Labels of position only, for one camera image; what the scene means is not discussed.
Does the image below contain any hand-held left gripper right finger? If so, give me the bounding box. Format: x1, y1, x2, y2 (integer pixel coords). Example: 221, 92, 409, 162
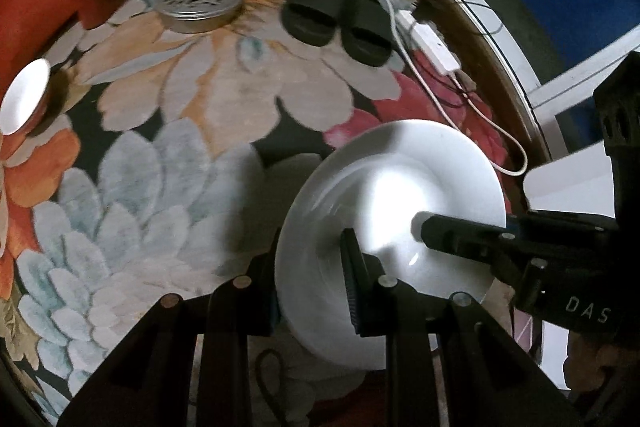
340, 227, 583, 427

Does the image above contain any floral rug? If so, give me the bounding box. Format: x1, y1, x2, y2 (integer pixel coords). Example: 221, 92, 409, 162
0, 0, 551, 427

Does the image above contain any white box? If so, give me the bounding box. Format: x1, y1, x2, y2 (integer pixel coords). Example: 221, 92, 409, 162
522, 142, 618, 218

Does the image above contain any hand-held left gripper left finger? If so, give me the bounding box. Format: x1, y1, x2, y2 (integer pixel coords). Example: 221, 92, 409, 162
57, 227, 283, 427

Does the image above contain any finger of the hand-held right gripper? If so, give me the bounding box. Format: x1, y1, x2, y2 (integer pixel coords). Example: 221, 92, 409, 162
419, 212, 551, 305

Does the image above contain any plain white plate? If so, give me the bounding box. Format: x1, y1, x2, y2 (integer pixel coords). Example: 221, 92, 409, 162
274, 119, 507, 367

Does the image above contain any white cable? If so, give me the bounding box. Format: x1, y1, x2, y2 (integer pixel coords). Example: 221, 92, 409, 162
162, 0, 528, 175

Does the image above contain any round perforated metal tin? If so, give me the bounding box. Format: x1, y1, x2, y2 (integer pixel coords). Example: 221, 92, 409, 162
159, 0, 244, 32

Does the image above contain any black slipper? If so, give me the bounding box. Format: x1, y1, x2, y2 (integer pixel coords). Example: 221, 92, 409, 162
281, 0, 358, 48
340, 0, 403, 68

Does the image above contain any thin black cable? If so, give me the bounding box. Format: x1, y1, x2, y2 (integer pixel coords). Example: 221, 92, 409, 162
255, 349, 287, 427

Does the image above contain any white power adapter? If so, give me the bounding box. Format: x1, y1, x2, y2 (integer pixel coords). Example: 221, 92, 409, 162
397, 9, 458, 72

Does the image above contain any black power cable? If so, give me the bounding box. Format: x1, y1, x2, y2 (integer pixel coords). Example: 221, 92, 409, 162
415, 0, 506, 108

